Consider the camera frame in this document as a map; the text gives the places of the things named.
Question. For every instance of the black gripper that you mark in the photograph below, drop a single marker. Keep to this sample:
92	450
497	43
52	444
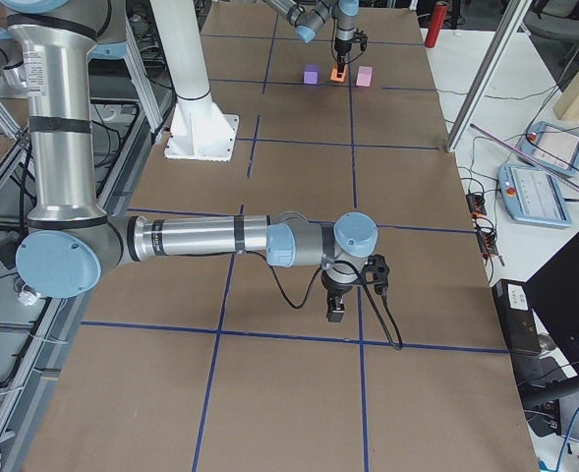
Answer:
334	289
342	46

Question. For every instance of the orange foam block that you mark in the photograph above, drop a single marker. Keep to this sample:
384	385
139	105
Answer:
338	75

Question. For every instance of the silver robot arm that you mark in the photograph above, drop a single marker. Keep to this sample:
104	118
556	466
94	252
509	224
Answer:
307	24
71	239

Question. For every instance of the pink foam block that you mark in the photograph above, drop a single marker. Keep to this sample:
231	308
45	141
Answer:
364	76

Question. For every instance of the purple foam block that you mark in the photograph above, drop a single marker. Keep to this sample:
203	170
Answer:
311	74

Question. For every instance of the red cylinder bottle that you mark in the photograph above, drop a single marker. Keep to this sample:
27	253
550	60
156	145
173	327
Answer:
437	19

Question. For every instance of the orange black connector strip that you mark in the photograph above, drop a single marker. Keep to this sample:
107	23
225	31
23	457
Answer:
485	229

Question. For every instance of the black box with label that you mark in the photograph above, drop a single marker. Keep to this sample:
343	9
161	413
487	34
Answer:
516	318

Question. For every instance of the lower teach pendant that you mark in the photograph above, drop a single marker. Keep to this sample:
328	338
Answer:
532	196

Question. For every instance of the teach pendant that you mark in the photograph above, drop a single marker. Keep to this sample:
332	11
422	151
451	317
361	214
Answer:
553	146
532	196

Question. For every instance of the black laptop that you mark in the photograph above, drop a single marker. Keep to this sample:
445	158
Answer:
553	292

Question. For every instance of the upper teach pendant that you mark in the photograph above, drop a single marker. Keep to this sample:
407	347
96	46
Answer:
553	146

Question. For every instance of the purple rod green tip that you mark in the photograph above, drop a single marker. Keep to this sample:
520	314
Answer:
527	158

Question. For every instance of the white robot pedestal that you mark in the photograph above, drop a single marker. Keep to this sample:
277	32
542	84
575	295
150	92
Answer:
199	130

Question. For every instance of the aluminium frame post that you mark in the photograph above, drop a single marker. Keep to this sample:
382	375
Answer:
508	26

